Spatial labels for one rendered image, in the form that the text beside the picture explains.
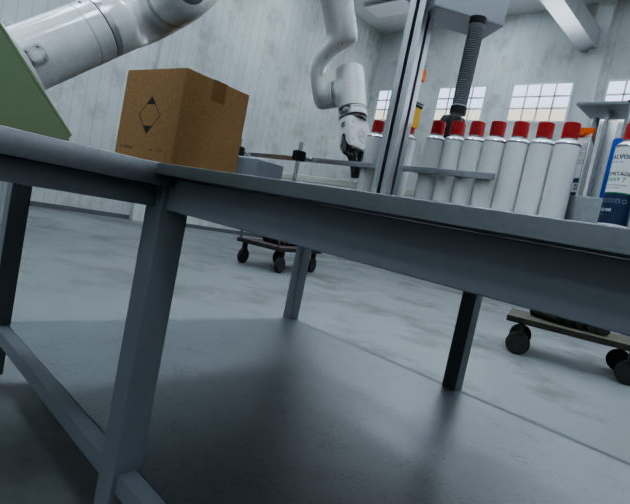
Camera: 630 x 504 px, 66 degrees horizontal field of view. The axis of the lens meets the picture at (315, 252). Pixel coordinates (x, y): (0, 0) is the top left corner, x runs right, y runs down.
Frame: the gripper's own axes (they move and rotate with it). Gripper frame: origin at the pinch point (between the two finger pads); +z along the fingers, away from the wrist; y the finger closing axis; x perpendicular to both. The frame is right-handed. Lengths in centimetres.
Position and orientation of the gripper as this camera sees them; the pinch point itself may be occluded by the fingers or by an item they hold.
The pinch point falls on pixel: (356, 170)
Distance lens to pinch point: 142.5
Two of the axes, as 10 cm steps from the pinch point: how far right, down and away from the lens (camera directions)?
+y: 6.9, 0.9, 7.2
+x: -7.2, 1.5, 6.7
